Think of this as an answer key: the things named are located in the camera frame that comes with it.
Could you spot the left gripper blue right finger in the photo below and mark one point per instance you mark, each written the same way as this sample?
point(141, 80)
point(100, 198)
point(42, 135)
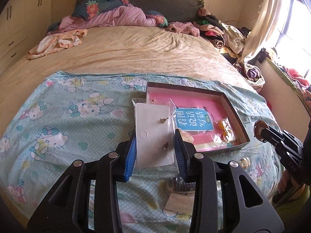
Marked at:
point(179, 153)

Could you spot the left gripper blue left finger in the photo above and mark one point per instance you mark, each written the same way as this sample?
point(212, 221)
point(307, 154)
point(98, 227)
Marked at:
point(130, 157)

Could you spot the earring card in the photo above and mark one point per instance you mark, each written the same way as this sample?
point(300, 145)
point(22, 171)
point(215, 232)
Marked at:
point(155, 133)

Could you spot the small beige card bag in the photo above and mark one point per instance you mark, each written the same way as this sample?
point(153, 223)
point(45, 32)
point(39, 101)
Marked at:
point(181, 202)

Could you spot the yellow item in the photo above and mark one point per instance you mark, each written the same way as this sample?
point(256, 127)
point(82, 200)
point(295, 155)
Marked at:
point(224, 132)

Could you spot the pearl cream hair claw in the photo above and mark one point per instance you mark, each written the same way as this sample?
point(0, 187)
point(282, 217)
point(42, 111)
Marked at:
point(244, 163)

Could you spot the dark beads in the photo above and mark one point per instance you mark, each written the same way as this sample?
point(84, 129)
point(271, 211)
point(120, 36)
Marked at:
point(177, 184)

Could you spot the cream cloud hair claw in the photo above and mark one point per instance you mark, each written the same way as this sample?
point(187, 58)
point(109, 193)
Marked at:
point(186, 137)

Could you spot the grey cardboard box tray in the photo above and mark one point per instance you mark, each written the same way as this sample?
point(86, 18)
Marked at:
point(244, 138)

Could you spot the clothes bag by window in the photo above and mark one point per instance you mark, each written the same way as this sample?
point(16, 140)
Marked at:
point(252, 75)

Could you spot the beige bed sheet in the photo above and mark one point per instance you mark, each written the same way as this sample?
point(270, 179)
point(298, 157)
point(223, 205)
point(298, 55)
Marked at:
point(114, 50)

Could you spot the pile of mixed clothes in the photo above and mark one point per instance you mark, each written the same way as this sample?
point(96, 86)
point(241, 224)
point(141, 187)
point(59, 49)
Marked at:
point(226, 38)

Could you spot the pink fuzzy garment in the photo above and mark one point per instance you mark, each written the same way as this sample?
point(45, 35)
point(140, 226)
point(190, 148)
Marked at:
point(183, 28)

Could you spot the peach baby clothes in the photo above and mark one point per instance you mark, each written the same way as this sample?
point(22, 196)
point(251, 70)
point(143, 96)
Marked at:
point(56, 42)

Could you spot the cream curtain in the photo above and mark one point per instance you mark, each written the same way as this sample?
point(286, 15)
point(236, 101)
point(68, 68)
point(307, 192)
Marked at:
point(263, 29)

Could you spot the purple quilt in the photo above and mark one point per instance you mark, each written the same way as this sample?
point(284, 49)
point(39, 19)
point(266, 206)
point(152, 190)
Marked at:
point(121, 16)

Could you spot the floral dark blue pillow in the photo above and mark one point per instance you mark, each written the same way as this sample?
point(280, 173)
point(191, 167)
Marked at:
point(89, 9)

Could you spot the cream wardrobe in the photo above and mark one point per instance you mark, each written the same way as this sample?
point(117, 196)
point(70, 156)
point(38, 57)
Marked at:
point(23, 25)

